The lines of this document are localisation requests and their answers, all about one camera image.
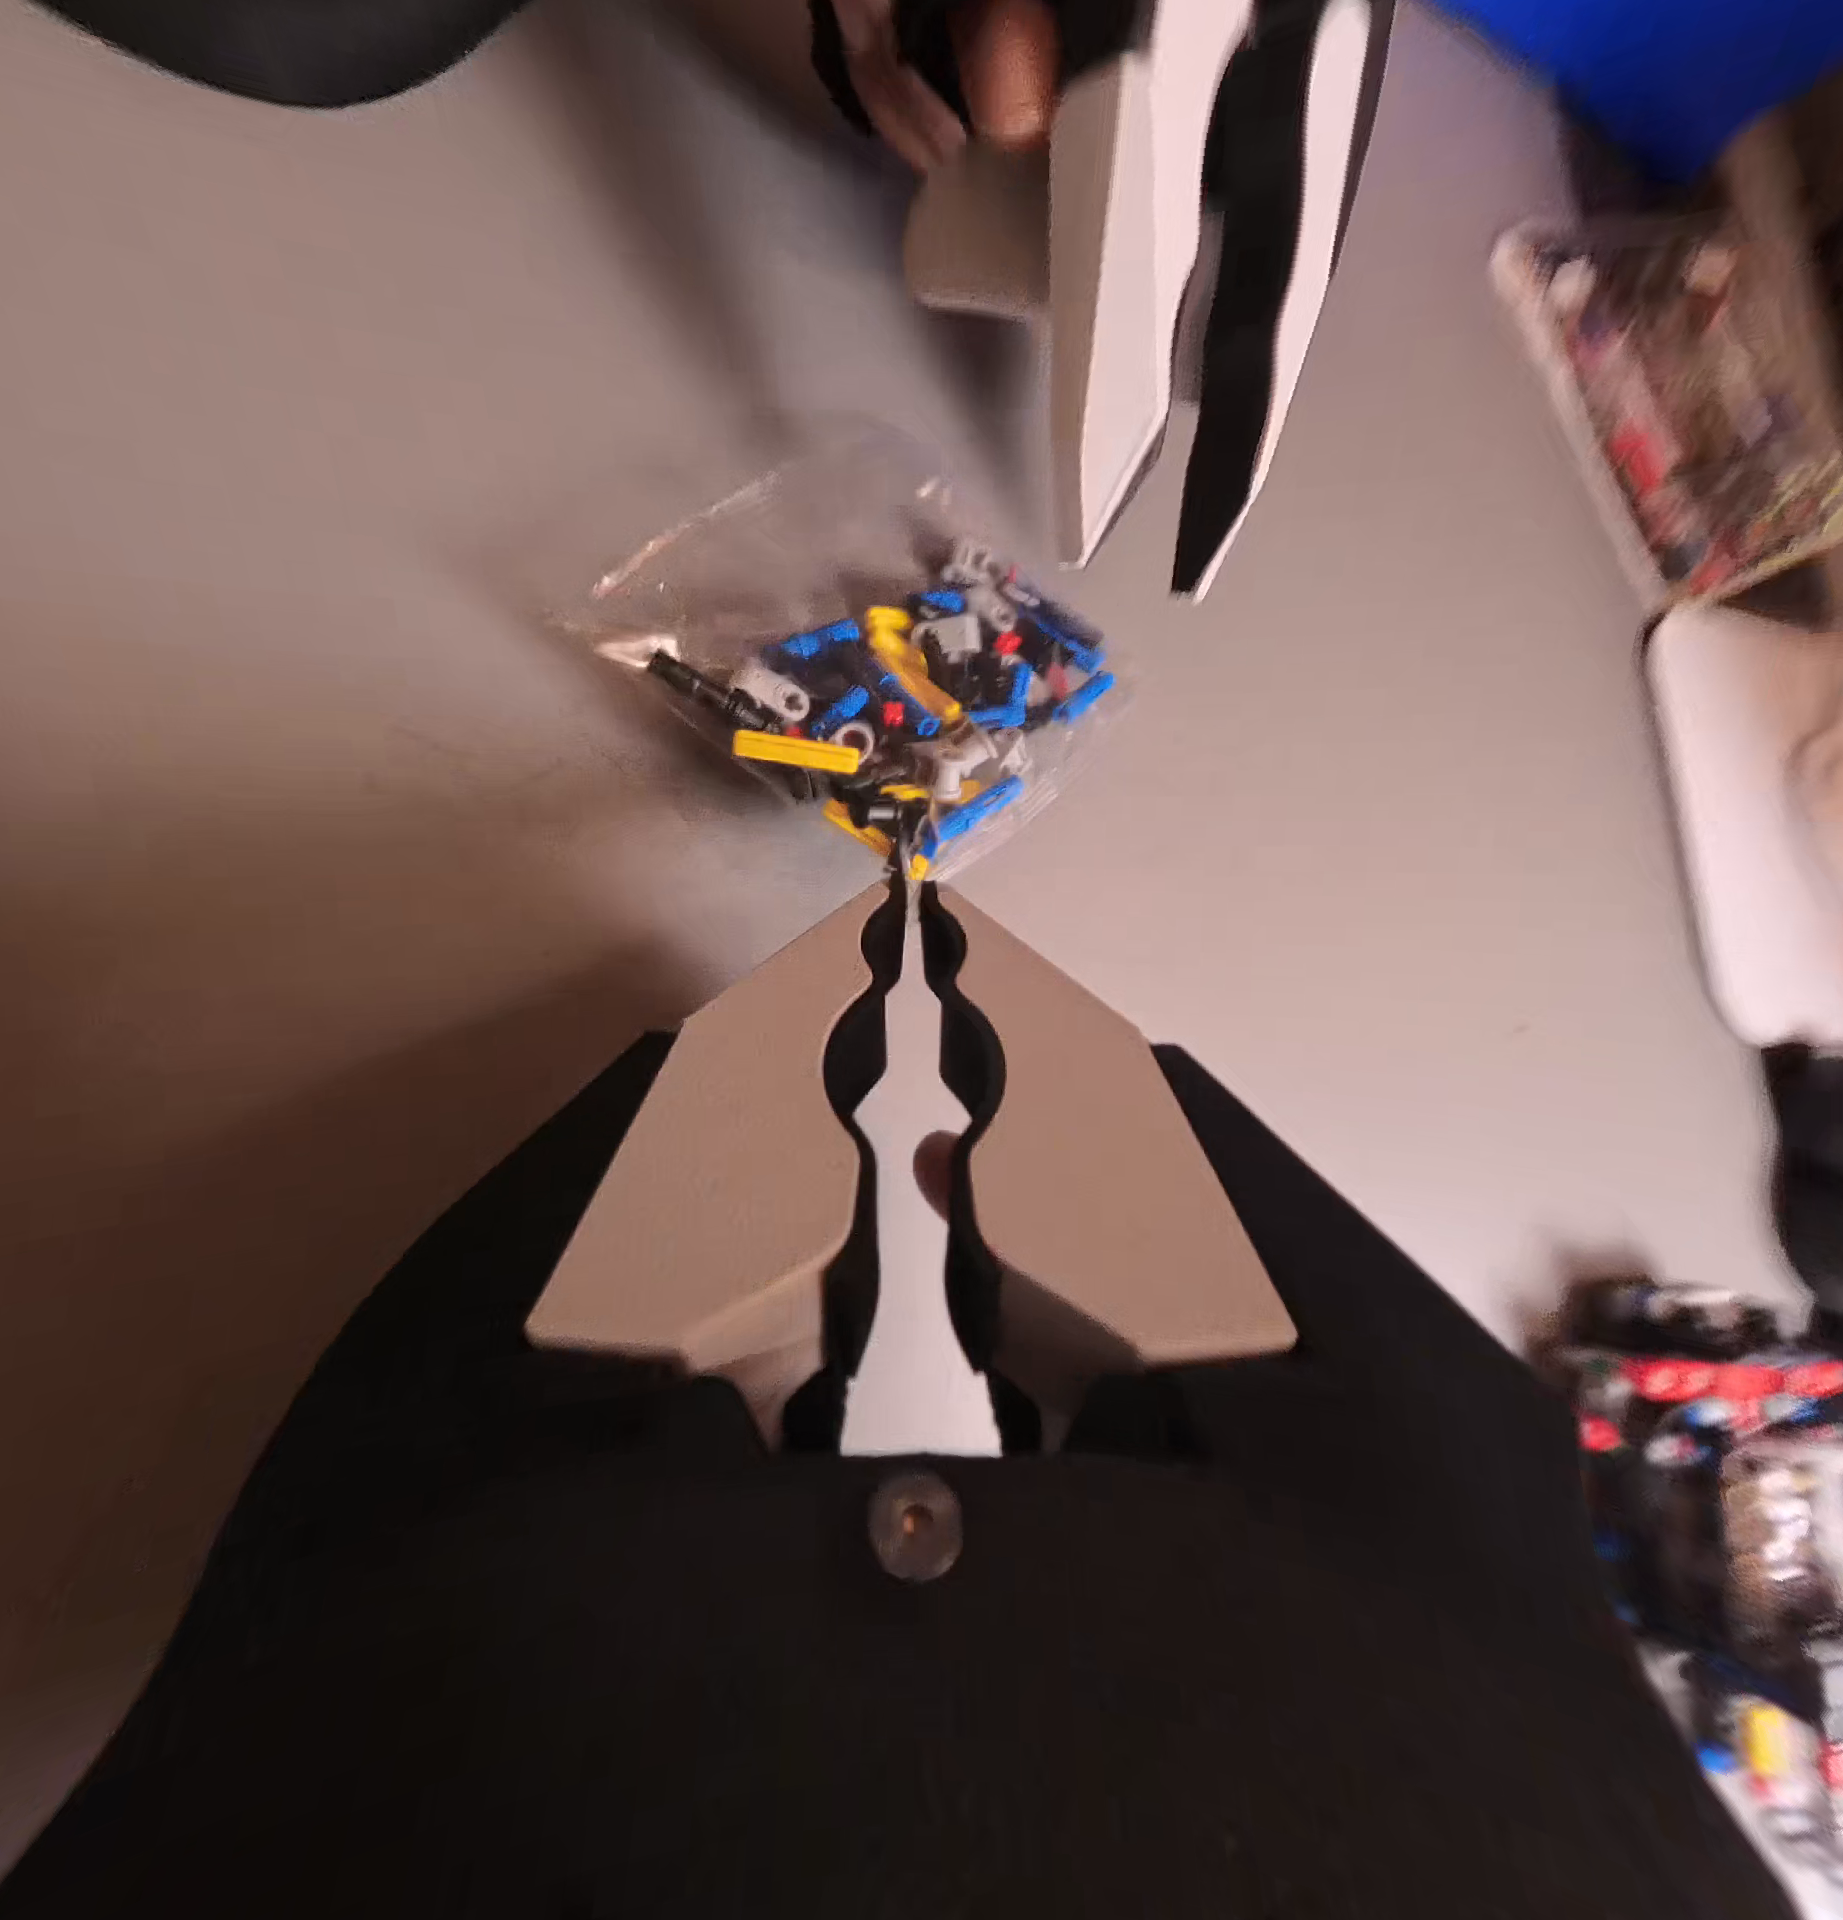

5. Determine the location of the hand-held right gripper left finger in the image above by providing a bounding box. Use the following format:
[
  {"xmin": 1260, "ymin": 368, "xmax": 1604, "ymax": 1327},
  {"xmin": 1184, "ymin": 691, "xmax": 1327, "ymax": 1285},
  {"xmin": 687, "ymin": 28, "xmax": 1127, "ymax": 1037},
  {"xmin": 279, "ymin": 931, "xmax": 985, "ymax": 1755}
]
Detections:
[{"xmin": 524, "ymin": 880, "xmax": 908, "ymax": 1453}]

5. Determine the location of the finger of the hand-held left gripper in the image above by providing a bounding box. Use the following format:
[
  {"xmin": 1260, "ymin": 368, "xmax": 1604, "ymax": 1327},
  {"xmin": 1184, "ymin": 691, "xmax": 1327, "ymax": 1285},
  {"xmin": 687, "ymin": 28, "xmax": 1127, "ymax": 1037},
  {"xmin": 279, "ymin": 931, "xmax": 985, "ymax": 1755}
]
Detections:
[
  {"xmin": 1167, "ymin": 0, "xmax": 1396, "ymax": 605},
  {"xmin": 1046, "ymin": 0, "xmax": 1255, "ymax": 572}
]

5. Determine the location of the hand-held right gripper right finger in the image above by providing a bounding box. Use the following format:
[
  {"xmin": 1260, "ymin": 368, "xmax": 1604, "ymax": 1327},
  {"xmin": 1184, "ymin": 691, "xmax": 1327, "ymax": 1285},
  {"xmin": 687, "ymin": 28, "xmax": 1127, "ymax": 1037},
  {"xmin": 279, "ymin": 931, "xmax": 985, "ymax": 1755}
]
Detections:
[{"xmin": 917, "ymin": 883, "xmax": 1301, "ymax": 1453}]

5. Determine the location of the clear bag of lego pieces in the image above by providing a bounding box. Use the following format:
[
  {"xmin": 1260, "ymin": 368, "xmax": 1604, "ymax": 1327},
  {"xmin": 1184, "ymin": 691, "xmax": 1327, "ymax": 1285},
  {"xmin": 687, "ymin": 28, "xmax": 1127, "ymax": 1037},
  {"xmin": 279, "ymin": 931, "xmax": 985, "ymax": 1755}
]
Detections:
[{"xmin": 553, "ymin": 426, "xmax": 1142, "ymax": 890}]

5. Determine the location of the lego instruction booklet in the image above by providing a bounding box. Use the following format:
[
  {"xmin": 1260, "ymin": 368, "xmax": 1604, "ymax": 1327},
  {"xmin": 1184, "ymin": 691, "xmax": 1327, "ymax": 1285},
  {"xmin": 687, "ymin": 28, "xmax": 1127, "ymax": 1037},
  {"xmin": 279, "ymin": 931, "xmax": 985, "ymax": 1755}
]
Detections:
[{"xmin": 1484, "ymin": 216, "xmax": 1843, "ymax": 613}]

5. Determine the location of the partly built lego model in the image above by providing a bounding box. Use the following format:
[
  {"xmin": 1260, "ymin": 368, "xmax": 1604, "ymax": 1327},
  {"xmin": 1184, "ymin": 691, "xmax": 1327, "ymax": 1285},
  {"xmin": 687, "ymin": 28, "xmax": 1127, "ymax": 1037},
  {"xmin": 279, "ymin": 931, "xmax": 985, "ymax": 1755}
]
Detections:
[{"xmin": 1528, "ymin": 1271, "xmax": 1843, "ymax": 1669}]

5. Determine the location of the pile of loose lego pieces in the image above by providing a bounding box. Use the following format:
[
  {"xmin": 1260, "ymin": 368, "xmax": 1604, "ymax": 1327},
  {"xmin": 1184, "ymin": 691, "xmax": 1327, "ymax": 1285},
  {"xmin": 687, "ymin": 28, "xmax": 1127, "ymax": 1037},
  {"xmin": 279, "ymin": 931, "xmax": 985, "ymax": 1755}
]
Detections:
[{"xmin": 1651, "ymin": 1650, "xmax": 1843, "ymax": 1909}]

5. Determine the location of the person's left hand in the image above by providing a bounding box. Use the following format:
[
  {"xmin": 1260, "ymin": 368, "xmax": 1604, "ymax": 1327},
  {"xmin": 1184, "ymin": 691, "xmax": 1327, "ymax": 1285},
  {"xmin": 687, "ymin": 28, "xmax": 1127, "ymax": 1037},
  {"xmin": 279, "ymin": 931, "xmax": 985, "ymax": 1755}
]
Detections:
[{"xmin": 824, "ymin": 0, "xmax": 1066, "ymax": 171}]

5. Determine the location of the blue plastic bin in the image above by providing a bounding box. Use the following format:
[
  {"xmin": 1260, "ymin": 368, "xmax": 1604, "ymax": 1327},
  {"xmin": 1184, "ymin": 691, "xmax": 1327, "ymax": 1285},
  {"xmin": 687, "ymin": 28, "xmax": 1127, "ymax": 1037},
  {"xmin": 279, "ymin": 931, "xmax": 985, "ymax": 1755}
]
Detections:
[{"xmin": 1423, "ymin": 0, "xmax": 1843, "ymax": 184}]

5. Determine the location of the white monitor stand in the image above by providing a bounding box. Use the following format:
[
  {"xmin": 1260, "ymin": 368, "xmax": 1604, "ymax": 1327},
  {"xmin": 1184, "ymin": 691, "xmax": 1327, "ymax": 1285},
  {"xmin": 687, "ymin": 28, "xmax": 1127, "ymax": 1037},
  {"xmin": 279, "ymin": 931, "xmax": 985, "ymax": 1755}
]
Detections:
[{"xmin": 1638, "ymin": 598, "xmax": 1843, "ymax": 1054}]

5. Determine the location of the black mesh chair armrest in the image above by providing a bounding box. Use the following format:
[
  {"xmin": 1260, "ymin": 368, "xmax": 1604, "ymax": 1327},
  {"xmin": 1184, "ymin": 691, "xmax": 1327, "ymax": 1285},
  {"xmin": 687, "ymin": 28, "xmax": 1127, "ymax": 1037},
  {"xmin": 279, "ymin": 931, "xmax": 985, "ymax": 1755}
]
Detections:
[{"xmin": 28, "ymin": 0, "xmax": 536, "ymax": 111}]

